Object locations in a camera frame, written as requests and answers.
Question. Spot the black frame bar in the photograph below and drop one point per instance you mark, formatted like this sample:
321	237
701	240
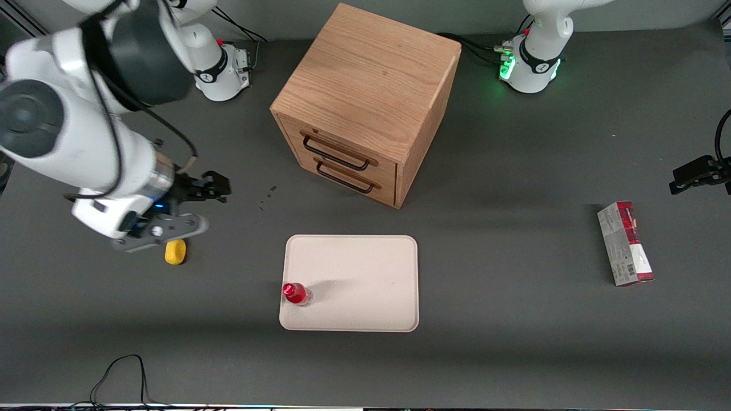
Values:
31	25

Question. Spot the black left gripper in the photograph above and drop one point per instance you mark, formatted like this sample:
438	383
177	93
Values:
698	173

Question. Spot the red and white carton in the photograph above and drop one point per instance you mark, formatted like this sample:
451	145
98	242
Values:
625	245

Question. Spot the red coke bottle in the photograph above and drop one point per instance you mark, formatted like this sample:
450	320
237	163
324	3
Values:
295	293

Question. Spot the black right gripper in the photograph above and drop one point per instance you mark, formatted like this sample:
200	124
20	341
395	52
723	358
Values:
187	189

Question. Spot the dark grey table mat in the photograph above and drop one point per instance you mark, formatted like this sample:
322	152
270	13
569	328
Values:
514	354

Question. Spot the wooden drawer cabinet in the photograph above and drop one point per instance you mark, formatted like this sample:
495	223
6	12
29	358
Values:
365	74

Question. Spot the beige plastic tray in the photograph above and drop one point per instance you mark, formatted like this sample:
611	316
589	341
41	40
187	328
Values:
360	274

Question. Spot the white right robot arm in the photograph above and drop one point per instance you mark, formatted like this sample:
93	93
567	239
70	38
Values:
74	142

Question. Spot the yellow lemon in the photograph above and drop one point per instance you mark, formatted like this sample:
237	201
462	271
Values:
175	254

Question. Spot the wooden drawer front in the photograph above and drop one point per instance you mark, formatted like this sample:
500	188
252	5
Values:
300	162
291	132

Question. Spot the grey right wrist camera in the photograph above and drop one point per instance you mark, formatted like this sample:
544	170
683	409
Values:
165	229

